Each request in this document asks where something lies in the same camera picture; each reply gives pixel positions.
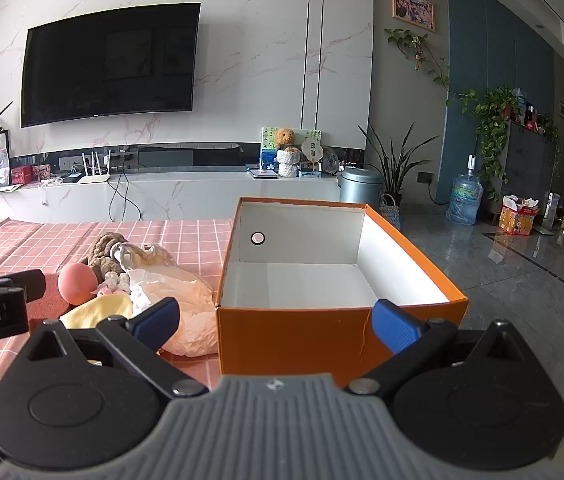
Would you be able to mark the pink ball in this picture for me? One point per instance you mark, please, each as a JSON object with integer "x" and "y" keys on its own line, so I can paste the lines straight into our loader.
{"x": 76, "y": 285}

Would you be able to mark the dark grey cabinet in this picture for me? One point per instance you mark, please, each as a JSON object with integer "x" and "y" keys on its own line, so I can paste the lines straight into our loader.
{"x": 532, "y": 160}

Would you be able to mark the orange cardboard box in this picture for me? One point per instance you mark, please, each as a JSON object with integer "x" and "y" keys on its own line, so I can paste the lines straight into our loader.
{"x": 292, "y": 335}

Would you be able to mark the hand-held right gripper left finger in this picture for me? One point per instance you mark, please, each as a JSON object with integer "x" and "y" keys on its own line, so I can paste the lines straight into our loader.
{"x": 154, "y": 319}

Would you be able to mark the long-leaf potted plant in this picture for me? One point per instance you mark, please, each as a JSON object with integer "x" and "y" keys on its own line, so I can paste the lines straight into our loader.
{"x": 394, "y": 170}

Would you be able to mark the blue water jug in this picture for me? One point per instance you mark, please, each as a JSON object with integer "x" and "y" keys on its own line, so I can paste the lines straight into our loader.
{"x": 464, "y": 197}

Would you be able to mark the orange gift box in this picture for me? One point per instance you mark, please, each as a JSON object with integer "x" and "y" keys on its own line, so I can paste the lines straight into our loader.
{"x": 517, "y": 220}

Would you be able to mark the grey laptop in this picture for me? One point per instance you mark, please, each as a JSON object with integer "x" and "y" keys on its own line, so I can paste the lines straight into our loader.
{"x": 263, "y": 173}

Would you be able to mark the woven basket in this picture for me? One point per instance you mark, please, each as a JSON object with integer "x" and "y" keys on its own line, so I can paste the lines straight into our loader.
{"x": 391, "y": 215}

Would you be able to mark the hanging vine plant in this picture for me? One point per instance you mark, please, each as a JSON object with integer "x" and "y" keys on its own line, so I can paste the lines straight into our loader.
{"x": 417, "y": 47}

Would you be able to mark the brown plush toy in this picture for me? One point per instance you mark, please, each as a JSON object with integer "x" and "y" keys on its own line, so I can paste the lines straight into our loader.
{"x": 101, "y": 252}

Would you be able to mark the trailing pothos plant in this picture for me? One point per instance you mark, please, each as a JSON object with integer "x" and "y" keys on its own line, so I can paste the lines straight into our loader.
{"x": 492, "y": 120}

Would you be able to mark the decorative plate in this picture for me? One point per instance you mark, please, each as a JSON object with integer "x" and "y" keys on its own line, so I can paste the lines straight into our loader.
{"x": 331, "y": 160}

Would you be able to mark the brown teddy bear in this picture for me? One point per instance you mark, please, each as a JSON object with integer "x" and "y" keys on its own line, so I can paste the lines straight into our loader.
{"x": 287, "y": 139}

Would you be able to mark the white router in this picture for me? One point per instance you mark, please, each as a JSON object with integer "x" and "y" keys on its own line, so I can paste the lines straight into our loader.
{"x": 94, "y": 175}

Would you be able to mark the red boxes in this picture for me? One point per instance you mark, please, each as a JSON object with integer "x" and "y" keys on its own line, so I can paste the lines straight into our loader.
{"x": 29, "y": 175}

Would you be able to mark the translucent plastic bag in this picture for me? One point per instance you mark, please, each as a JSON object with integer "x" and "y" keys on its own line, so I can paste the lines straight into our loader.
{"x": 181, "y": 300}

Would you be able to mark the clear plastic bottle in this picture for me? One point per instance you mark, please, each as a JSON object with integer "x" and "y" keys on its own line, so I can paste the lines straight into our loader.
{"x": 144, "y": 256}

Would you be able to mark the blue-grey metal trash can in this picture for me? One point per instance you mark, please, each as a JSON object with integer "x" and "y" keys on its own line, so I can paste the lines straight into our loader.
{"x": 359, "y": 187}

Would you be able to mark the green painted card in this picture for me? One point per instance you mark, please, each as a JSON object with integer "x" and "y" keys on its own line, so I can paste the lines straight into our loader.
{"x": 268, "y": 152}

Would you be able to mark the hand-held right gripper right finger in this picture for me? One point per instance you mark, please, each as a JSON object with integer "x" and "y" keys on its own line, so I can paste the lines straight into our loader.
{"x": 394, "y": 324}

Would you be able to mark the wooden framed picture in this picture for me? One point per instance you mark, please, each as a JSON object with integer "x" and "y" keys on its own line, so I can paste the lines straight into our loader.
{"x": 413, "y": 8}

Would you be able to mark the round paper fan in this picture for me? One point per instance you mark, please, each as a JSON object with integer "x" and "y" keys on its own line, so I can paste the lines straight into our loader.
{"x": 312, "y": 151}

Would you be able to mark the wall-mounted black television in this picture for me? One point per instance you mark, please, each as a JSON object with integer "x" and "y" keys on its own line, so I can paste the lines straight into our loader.
{"x": 111, "y": 65}

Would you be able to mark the wall outlet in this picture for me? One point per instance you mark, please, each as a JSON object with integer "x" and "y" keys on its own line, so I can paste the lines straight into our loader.
{"x": 425, "y": 177}

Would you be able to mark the small black picture frame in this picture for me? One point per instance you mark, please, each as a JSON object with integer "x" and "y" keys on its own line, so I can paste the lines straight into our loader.
{"x": 2, "y": 152}

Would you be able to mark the marble television console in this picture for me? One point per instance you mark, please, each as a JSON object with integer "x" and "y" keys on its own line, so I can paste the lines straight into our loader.
{"x": 186, "y": 195}

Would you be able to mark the yellow cloth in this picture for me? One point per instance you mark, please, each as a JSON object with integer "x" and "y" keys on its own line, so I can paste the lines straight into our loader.
{"x": 96, "y": 310}

